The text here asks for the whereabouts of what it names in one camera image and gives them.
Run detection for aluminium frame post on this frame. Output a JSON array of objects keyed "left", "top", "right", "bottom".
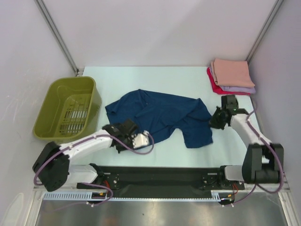
[
  {"left": 34, "top": 0, "right": 79, "bottom": 77},
  {"left": 246, "top": 0, "right": 285, "bottom": 64}
]

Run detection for dark blue t shirt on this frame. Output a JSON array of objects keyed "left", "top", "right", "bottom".
[{"left": 105, "top": 89, "right": 213, "bottom": 148}]

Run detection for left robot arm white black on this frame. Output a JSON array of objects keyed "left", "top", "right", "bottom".
[{"left": 32, "top": 119, "right": 138, "bottom": 192}]

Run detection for right aluminium frame post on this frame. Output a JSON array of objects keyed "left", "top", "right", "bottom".
[{"left": 246, "top": 0, "right": 285, "bottom": 64}]

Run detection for left aluminium frame post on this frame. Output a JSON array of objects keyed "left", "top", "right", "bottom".
[{"left": 34, "top": 0, "right": 79, "bottom": 77}]

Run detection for white slotted cable duct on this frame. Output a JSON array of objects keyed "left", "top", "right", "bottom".
[{"left": 43, "top": 191, "right": 233, "bottom": 202}]

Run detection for olive green plastic basket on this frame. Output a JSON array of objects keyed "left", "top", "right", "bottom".
[{"left": 33, "top": 76, "right": 102, "bottom": 144}]

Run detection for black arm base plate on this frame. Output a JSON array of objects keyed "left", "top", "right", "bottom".
[{"left": 76, "top": 164, "right": 246, "bottom": 199}]

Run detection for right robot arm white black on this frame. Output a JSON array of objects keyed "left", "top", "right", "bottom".
[{"left": 209, "top": 95, "right": 284, "bottom": 194}]

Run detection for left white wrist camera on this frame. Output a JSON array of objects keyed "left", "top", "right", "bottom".
[{"left": 132, "top": 130, "right": 150, "bottom": 149}]

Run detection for folded lilac t shirt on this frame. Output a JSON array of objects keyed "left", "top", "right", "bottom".
[{"left": 209, "top": 61, "right": 256, "bottom": 94}]

